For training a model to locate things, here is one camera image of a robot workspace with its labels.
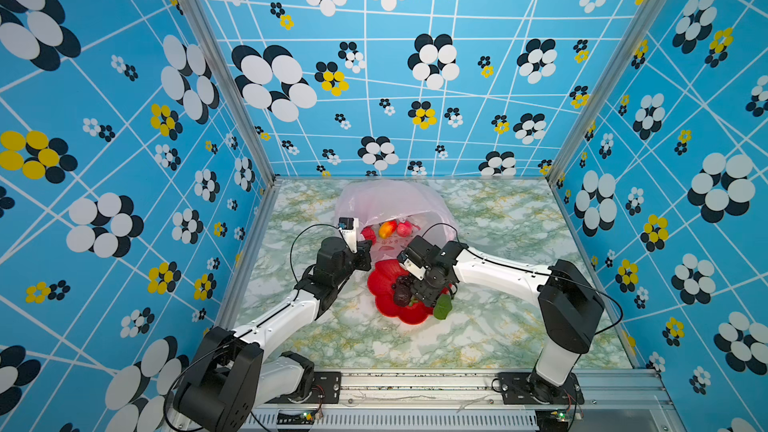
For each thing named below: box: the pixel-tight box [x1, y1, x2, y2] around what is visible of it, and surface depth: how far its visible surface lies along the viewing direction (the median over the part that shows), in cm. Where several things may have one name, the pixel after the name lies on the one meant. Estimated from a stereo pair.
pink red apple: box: [396, 221, 413, 238], surface depth 101 cm
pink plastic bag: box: [335, 179, 459, 260], surface depth 91 cm
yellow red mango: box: [378, 220, 397, 239], surface depth 103 cm
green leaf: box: [434, 294, 452, 320], surface depth 82 cm
